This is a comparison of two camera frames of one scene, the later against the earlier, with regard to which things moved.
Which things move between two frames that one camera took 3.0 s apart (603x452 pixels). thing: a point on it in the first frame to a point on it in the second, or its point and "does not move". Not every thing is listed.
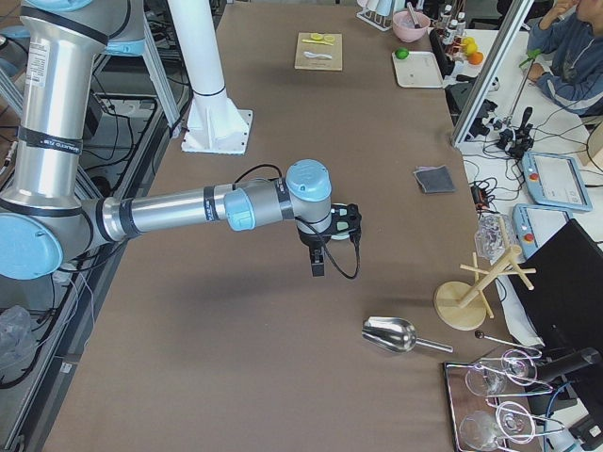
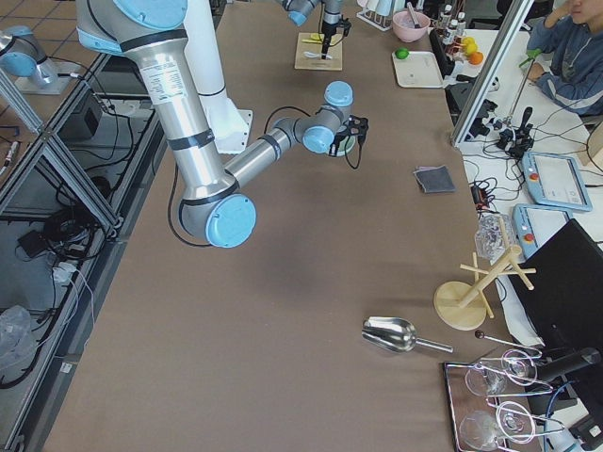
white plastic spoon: (310, 55) does not move
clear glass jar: (495, 236) does not move
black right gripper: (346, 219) to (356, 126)
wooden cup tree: (471, 310) does not move
